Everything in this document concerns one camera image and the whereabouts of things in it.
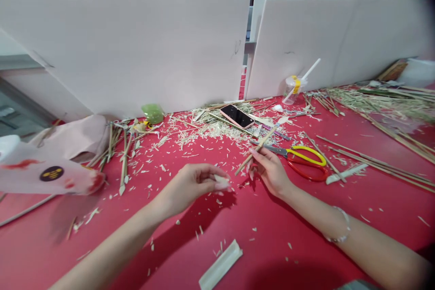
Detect long thin bamboo rod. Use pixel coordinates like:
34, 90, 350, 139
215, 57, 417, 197
0, 193, 58, 228

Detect person's right hand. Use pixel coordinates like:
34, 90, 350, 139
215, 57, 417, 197
248, 147, 297, 199

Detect short split bamboo piece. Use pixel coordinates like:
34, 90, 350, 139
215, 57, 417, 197
325, 163, 369, 185

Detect white foam board with scuff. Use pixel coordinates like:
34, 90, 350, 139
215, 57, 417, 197
245, 0, 435, 101

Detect yellow and red handled scissors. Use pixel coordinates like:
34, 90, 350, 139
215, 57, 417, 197
250, 140, 329, 183

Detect flat pale bamboo strip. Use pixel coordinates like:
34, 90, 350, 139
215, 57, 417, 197
198, 239, 244, 290

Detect large white foam board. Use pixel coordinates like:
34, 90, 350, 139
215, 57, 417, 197
0, 0, 251, 123

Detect pile of long bamboo strips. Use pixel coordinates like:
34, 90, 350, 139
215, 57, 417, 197
302, 81, 435, 194

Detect bundle of bamboo arrow sticks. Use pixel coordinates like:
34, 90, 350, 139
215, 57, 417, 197
89, 118, 160, 197

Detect phone in pink case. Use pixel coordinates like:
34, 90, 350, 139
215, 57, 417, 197
219, 104, 256, 130

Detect wooden box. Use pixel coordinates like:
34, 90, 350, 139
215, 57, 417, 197
377, 59, 409, 82

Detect green glass jar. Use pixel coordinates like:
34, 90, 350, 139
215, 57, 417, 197
141, 103, 166, 125

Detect small pale bamboo chip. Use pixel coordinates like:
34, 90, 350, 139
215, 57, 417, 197
213, 174, 231, 189

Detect clear plastic cup with straw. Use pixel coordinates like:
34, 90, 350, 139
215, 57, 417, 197
281, 58, 321, 106

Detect thin bamboo stick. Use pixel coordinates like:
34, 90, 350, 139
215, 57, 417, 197
235, 126, 278, 176

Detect small yellow toy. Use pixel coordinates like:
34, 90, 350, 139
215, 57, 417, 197
134, 120, 160, 134

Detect pile of bamboo shavings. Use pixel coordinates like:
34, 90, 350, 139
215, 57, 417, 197
135, 101, 306, 182

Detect pink plastic bag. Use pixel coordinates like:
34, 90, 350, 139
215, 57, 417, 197
28, 114, 111, 164

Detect person's left hand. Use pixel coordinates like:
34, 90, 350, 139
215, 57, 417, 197
157, 163, 233, 218

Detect white paper bag red print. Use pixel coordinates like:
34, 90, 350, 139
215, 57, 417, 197
0, 135, 106, 197

